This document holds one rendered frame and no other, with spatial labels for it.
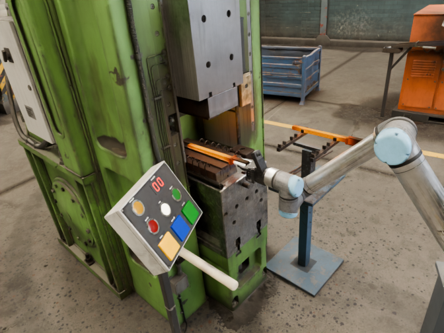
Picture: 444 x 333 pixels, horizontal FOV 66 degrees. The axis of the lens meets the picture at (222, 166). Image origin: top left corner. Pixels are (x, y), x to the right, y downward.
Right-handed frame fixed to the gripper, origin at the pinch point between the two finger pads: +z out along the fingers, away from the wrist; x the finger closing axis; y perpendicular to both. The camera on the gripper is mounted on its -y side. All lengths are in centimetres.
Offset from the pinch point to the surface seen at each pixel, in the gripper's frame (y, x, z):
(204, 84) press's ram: -42.1, -13.3, 3.8
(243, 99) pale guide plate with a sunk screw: -21.2, 26.0, 15.5
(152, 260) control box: 1, -70, -22
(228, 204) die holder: 19.4, -11.6, -3.3
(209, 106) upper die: -31.5, -11.6, 3.6
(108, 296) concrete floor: 102, -58, 70
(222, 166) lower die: 2.0, -6.5, 3.4
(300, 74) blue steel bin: 59, 330, 159
